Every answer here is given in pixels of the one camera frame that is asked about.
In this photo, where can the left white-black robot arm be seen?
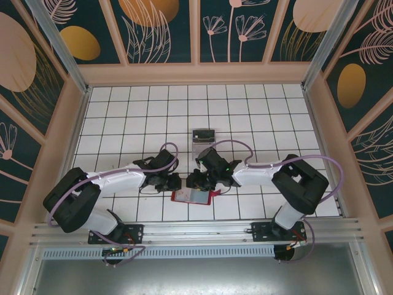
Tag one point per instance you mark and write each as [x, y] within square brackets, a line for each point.
[119, 179]

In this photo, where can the white VIP card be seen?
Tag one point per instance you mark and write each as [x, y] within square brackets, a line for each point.
[183, 195]

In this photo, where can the grey metal panel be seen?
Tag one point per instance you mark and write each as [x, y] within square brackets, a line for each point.
[199, 276]

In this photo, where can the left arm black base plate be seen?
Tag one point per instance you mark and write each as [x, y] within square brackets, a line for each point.
[135, 233]

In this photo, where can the aluminium frame post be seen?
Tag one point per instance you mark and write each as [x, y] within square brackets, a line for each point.
[61, 46]
[326, 46]

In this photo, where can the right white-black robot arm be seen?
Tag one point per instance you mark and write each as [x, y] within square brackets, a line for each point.
[258, 175]

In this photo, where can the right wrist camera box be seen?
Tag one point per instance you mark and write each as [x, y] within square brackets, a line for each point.
[202, 166]

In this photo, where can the black credit card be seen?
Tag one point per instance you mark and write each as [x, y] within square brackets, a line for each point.
[204, 134]

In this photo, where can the red card holder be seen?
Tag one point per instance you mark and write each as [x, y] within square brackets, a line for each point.
[199, 198]

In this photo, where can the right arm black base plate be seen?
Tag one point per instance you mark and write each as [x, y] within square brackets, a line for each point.
[261, 233]

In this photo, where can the aluminium mounting rail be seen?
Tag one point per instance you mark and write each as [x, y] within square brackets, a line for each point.
[199, 230]

